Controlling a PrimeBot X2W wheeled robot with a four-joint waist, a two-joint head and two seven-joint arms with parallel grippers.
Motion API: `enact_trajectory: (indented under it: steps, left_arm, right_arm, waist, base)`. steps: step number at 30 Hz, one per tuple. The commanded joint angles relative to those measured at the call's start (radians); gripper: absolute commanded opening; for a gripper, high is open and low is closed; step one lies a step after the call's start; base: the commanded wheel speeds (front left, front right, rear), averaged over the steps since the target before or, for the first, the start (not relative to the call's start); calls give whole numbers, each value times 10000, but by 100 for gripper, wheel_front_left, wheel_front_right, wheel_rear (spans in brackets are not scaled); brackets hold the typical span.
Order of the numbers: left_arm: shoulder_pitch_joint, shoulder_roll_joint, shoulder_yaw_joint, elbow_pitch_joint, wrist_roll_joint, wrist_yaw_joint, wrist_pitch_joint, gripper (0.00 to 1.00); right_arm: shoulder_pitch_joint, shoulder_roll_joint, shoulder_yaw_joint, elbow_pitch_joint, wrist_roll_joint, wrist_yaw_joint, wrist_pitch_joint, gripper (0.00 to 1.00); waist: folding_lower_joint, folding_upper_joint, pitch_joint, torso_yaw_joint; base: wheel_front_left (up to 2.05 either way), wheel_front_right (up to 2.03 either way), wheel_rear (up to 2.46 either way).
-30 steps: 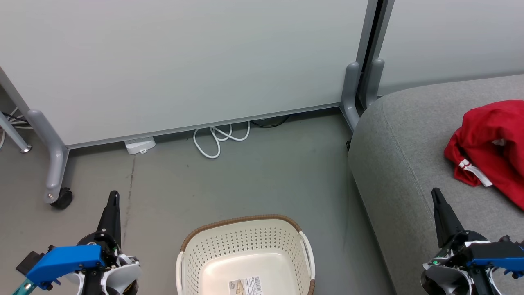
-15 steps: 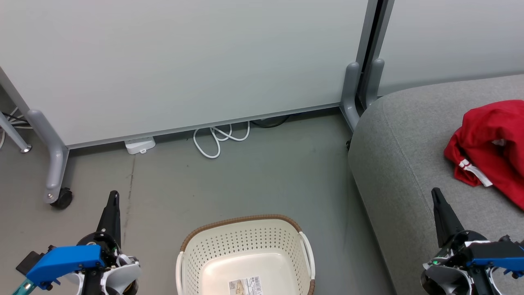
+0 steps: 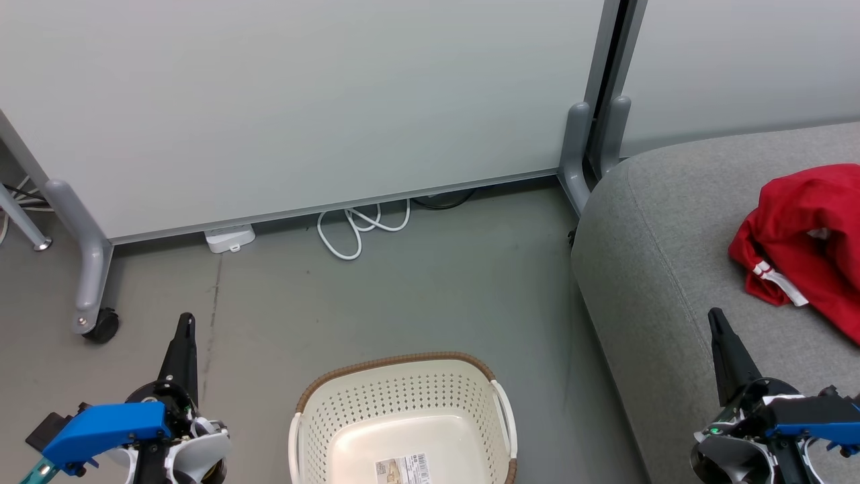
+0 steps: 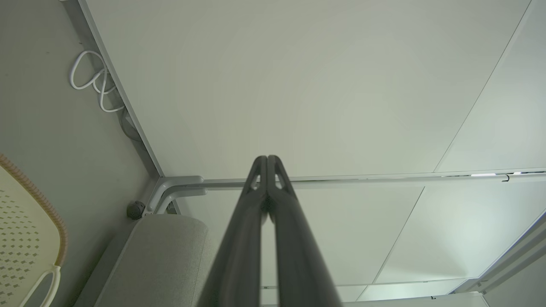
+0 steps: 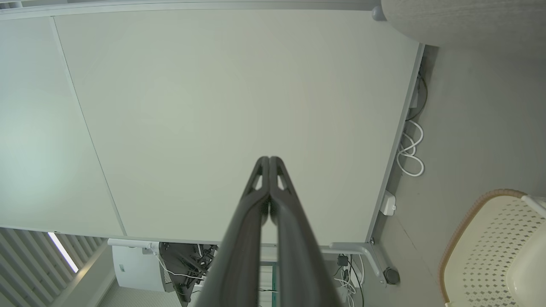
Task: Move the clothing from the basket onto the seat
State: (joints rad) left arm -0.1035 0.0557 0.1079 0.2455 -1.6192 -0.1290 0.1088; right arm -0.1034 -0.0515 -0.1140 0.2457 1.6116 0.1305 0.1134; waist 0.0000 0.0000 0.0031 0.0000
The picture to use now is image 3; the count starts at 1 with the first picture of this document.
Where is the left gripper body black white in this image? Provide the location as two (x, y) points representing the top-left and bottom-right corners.
(101, 378), (233, 484)

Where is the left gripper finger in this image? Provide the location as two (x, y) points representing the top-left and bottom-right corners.
(159, 312), (201, 405)

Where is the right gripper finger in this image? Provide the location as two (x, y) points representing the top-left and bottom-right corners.
(707, 307), (765, 408)

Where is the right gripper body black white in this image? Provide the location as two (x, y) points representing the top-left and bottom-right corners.
(689, 378), (822, 484)

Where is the red garment with white collar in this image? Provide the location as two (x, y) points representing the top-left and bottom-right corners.
(728, 163), (860, 286)

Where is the grey fabric sofa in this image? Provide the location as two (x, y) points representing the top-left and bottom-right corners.
(570, 121), (860, 484)

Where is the large black caster wheel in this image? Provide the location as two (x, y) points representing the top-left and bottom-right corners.
(82, 307), (120, 345)

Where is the white power adapter box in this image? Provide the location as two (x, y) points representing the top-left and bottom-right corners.
(204, 225), (257, 254)

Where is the long grey partition leg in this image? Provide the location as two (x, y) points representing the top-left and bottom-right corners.
(43, 178), (113, 335)

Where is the grey table leg chrome foot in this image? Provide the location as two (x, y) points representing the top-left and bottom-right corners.
(0, 183), (53, 253)

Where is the cream plastic laundry basket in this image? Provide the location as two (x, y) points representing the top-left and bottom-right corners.
(289, 352), (519, 484)

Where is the paper label sticker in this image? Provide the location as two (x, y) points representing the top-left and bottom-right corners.
(375, 452), (431, 484)

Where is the short grey partition leg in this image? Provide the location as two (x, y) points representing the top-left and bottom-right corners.
(558, 101), (593, 217)
(598, 95), (632, 179)

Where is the large white partition panel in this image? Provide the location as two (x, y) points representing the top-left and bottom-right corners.
(0, 0), (622, 246)

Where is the narrow white partition panel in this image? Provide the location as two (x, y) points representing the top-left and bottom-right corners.
(608, 0), (860, 159)

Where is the left teal camera connector cable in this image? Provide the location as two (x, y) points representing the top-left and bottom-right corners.
(19, 457), (60, 484)

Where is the white looped floor cable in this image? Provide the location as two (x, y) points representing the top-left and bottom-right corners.
(316, 198), (412, 261)

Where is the white and black cable bundle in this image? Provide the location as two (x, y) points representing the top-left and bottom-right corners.
(0, 175), (53, 244)

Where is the black floor cable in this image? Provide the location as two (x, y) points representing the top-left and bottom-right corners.
(411, 188), (478, 211)

